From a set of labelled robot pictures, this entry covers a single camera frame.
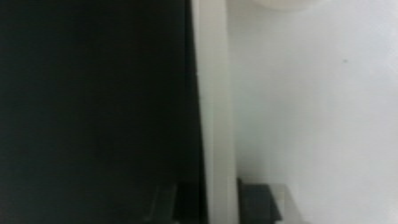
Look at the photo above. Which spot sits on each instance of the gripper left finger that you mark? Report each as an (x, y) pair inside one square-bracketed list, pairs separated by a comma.
[(178, 205)]

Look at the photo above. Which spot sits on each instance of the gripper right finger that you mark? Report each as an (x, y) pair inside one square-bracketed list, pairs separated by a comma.
[(257, 203)]

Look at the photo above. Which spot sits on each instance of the white square table top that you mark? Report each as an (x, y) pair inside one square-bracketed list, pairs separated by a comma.
[(297, 67)]

